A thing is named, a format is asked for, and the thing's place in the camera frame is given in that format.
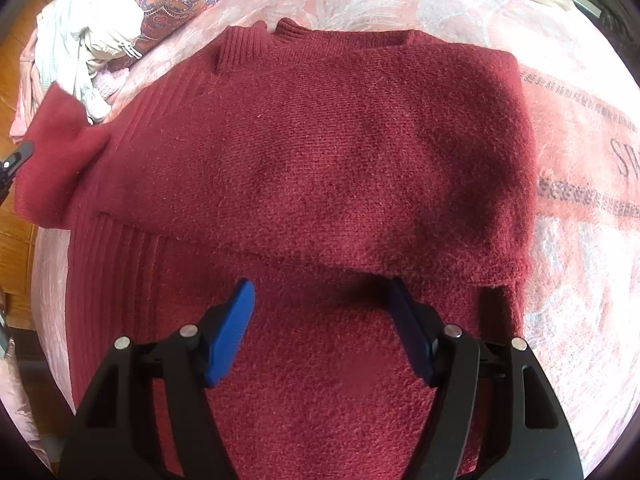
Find pile of light clothes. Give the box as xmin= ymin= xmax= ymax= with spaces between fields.
xmin=35 ymin=0 xmax=171 ymax=122

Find dark red knit sweater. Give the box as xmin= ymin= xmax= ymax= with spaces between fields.
xmin=14 ymin=17 xmax=539 ymax=480

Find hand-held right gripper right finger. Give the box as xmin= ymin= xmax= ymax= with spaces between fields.
xmin=385 ymin=276 xmax=585 ymax=480

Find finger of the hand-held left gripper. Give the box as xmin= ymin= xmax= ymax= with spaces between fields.
xmin=0 ymin=140 xmax=36 ymax=187

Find pink floral blanket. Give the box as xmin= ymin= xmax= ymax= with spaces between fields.
xmin=30 ymin=0 xmax=640 ymax=472

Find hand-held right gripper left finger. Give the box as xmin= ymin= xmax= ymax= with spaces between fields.
xmin=59 ymin=278 xmax=257 ymax=480

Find pale pink garment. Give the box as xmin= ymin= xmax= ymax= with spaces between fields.
xmin=10 ymin=25 xmax=57 ymax=142

